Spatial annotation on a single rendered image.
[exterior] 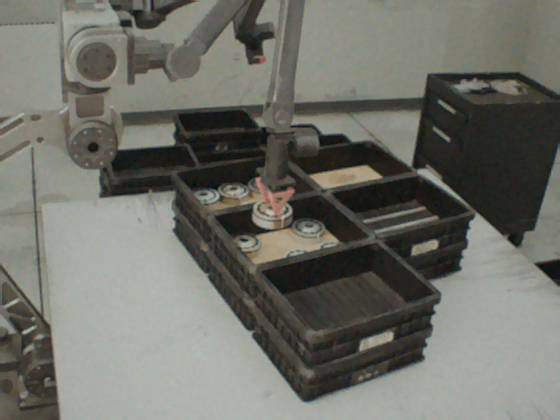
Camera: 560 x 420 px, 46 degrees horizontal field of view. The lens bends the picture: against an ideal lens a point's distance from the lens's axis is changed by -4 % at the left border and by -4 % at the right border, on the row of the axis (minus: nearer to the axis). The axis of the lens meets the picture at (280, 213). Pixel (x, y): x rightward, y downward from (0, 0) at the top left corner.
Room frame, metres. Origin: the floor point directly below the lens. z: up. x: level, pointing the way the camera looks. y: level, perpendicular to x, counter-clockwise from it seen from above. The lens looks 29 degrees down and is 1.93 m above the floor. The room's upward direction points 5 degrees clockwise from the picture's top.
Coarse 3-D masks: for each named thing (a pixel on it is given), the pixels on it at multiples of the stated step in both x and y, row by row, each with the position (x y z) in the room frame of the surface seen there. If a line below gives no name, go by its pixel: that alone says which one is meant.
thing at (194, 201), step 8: (240, 160) 2.11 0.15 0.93; (248, 160) 2.11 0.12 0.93; (256, 160) 2.13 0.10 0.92; (192, 168) 2.01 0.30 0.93; (200, 168) 2.02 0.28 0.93; (176, 176) 1.95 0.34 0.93; (304, 176) 2.03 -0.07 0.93; (176, 184) 1.93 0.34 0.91; (184, 184) 1.90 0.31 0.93; (312, 184) 1.97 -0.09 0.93; (184, 192) 1.87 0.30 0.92; (192, 192) 1.85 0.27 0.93; (312, 192) 1.92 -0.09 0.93; (192, 200) 1.81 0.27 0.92; (200, 208) 1.76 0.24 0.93; (224, 208) 1.77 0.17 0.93; (232, 208) 1.77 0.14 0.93
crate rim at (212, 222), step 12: (336, 204) 1.85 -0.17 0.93; (216, 216) 1.73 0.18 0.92; (348, 216) 1.79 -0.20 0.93; (216, 228) 1.66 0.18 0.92; (360, 228) 1.73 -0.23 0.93; (228, 240) 1.59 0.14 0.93; (360, 240) 1.65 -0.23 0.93; (240, 252) 1.54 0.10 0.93; (312, 252) 1.57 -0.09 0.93; (252, 264) 1.49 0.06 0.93; (264, 264) 1.49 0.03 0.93
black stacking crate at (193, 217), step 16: (192, 176) 2.01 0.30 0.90; (208, 176) 2.04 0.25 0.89; (224, 176) 2.07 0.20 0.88; (240, 176) 2.10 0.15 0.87; (256, 176) 2.13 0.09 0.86; (176, 192) 1.95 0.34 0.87; (304, 192) 2.00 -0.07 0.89; (192, 208) 1.84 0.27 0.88; (192, 224) 1.83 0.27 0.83; (208, 240) 1.74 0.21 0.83
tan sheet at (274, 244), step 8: (272, 232) 1.82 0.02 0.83; (280, 232) 1.83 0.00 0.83; (288, 232) 1.83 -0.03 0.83; (328, 232) 1.85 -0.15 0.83; (264, 240) 1.77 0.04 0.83; (272, 240) 1.77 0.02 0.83; (280, 240) 1.78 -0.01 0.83; (288, 240) 1.78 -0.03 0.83; (328, 240) 1.80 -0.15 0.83; (336, 240) 1.81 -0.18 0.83; (264, 248) 1.73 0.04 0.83; (272, 248) 1.73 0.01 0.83; (280, 248) 1.73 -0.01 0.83; (288, 248) 1.74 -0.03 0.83; (296, 248) 1.74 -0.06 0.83; (304, 248) 1.75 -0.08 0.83; (312, 248) 1.75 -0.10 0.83; (264, 256) 1.68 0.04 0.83; (272, 256) 1.69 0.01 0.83; (280, 256) 1.69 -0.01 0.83
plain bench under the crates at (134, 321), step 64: (448, 192) 2.47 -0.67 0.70; (64, 256) 1.77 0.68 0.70; (128, 256) 1.81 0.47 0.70; (512, 256) 2.01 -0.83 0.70; (64, 320) 1.46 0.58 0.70; (128, 320) 1.49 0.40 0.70; (192, 320) 1.52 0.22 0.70; (448, 320) 1.62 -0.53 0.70; (512, 320) 1.64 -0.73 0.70; (64, 384) 1.21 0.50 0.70; (128, 384) 1.24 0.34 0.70; (192, 384) 1.26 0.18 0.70; (256, 384) 1.28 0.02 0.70; (384, 384) 1.32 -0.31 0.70; (448, 384) 1.34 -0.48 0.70; (512, 384) 1.35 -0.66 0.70
